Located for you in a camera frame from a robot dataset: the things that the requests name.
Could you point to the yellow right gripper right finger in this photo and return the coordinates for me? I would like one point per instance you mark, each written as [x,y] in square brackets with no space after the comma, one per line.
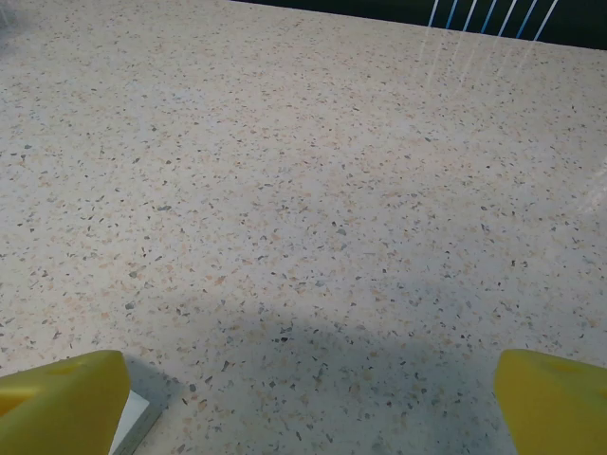
[555,412]

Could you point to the pale green paper box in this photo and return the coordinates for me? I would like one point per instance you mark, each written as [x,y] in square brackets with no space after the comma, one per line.
[137,419]

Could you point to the blue printed back wall panel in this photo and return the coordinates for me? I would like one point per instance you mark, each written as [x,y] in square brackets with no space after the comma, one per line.
[379,9]

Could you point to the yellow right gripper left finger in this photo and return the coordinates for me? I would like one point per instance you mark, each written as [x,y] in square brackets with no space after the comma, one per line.
[57,412]

